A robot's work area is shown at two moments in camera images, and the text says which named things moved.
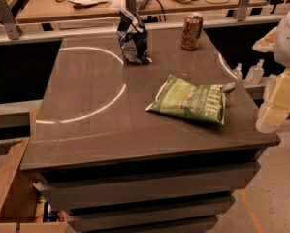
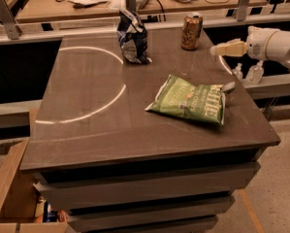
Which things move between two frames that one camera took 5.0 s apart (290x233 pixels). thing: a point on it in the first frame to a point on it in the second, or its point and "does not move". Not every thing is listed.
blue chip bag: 134,38 does not move
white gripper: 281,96 to 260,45
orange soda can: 192,31 does not move
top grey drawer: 71,191 does not move
